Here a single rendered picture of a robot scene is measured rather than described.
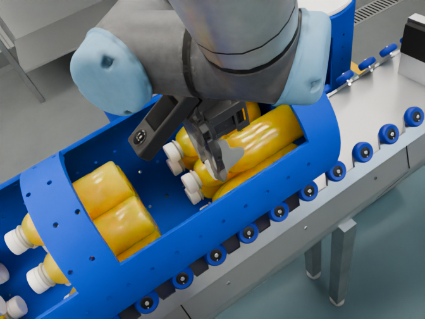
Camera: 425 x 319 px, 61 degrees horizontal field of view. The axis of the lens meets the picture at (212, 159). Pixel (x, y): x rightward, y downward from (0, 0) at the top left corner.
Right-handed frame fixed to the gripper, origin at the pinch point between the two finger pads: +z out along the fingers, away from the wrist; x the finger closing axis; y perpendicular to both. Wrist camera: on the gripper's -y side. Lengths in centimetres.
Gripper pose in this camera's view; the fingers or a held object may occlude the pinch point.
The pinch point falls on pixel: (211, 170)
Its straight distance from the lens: 62.3
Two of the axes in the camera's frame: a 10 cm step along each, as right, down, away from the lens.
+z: 2.2, 6.3, 7.4
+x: -5.1, -5.7, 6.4
